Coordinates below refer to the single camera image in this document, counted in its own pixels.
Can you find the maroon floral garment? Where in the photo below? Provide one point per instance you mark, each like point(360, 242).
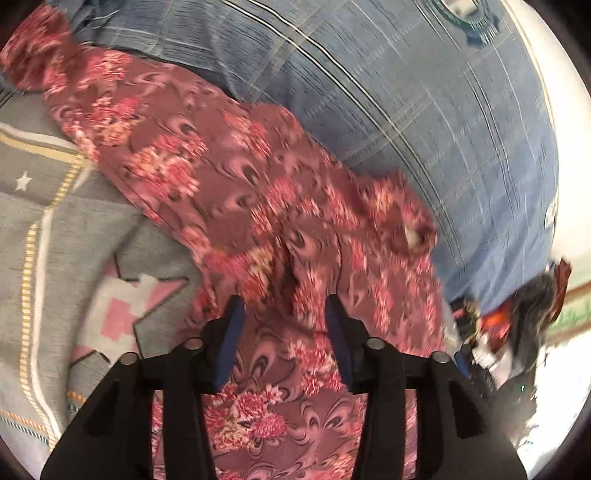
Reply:
point(240, 184)

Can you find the grey star-patterned blanket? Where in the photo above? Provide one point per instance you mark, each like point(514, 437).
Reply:
point(69, 258)

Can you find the orange packet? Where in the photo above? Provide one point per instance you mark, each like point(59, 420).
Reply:
point(496, 330)

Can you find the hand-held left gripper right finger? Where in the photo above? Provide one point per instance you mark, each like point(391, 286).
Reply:
point(339, 344)

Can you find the blue striped bedsheet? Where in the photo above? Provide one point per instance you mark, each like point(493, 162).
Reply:
point(392, 101)

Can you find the pile of dark clutter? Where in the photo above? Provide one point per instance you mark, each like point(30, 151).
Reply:
point(471, 364)

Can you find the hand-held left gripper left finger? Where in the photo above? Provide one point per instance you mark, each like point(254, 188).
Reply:
point(231, 341)

